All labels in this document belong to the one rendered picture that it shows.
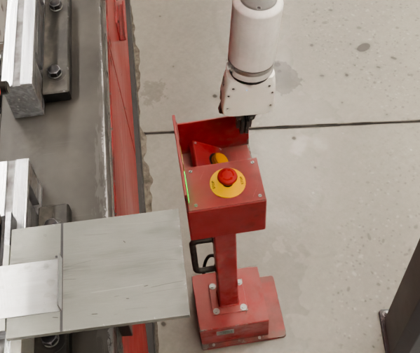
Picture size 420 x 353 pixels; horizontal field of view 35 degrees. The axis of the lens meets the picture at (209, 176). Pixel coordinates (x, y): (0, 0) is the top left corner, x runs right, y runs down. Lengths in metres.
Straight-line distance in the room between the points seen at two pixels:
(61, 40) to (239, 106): 0.43
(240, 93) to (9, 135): 0.46
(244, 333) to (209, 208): 0.73
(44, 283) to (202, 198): 0.42
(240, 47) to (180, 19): 1.67
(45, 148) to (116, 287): 0.42
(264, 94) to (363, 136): 1.20
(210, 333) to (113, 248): 0.93
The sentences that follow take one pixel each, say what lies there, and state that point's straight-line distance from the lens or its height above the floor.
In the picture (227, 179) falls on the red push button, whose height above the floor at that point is 0.81.
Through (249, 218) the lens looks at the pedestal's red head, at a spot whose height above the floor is 0.72.
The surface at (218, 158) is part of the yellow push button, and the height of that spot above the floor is 0.73.
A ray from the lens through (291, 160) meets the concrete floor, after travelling 2.34.
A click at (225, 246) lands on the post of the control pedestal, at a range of 1.61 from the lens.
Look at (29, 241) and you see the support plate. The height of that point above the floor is 1.00.
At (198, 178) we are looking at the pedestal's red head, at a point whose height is 0.78.
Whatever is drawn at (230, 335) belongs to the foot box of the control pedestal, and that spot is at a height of 0.05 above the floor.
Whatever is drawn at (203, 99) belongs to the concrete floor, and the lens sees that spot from 2.51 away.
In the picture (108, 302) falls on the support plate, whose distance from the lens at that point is 1.00.
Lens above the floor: 1.90
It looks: 56 degrees down
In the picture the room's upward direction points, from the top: 5 degrees counter-clockwise
